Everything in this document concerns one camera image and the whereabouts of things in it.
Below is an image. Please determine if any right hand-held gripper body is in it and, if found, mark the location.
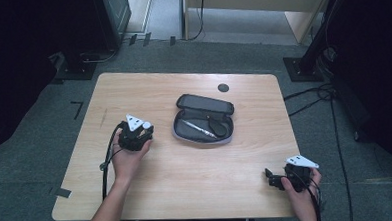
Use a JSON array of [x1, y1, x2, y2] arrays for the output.
[[280, 153, 322, 194]]

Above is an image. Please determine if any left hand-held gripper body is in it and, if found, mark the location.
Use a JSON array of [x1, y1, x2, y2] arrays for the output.
[[116, 112, 156, 154]]

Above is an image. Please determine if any silver pen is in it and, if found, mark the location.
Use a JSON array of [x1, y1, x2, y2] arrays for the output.
[[181, 118, 218, 141]]

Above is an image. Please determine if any grey zip pencil case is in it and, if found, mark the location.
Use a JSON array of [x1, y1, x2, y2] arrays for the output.
[[169, 91, 237, 148]]

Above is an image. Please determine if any person's right hand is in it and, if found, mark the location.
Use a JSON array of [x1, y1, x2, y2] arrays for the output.
[[280, 167, 325, 219]]

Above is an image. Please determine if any person's left hand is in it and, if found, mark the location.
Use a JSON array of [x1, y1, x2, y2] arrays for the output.
[[109, 137, 155, 187]]

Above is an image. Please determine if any black angled floor tape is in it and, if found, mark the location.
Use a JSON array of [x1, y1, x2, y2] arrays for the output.
[[69, 99, 85, 121]]

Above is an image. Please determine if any black oval pouch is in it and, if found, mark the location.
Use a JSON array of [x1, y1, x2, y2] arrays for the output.
[[207, 115, 229, 139]]

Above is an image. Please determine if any black floor tape strip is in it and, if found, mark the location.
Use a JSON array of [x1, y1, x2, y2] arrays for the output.
[[48, 185, 73, 200]]

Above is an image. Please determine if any black cabinet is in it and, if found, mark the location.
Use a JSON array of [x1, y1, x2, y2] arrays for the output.
[[90, 0, 134, 53]]

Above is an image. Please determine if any black metal stand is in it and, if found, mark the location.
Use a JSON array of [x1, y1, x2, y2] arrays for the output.
[[280, 0, 351, 85]]

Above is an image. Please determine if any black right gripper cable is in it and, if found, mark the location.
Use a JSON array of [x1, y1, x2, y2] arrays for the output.
[[295, 169, 325, 221]]

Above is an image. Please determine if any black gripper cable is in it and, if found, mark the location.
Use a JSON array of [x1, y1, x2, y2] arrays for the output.
[[96, 122, 128, 201], [295, 169, 325, 221]]

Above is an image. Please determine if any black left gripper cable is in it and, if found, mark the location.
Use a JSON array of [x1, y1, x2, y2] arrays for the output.
[[96, 122, 128, 201]]

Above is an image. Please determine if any long black floor cable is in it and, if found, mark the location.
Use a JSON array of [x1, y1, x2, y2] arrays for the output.
[[327, 93, 355, 221]]

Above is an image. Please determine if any black looped floor cable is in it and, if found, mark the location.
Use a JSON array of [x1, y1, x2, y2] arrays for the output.
[[282, 81, 336, 118]]

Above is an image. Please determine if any black stand base plate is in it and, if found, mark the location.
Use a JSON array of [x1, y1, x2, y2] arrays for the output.
[[52, 49, 99, 83]]

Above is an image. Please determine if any black hanging cable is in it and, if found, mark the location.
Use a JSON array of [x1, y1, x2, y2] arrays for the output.
[[187, 0, 208, 42]]

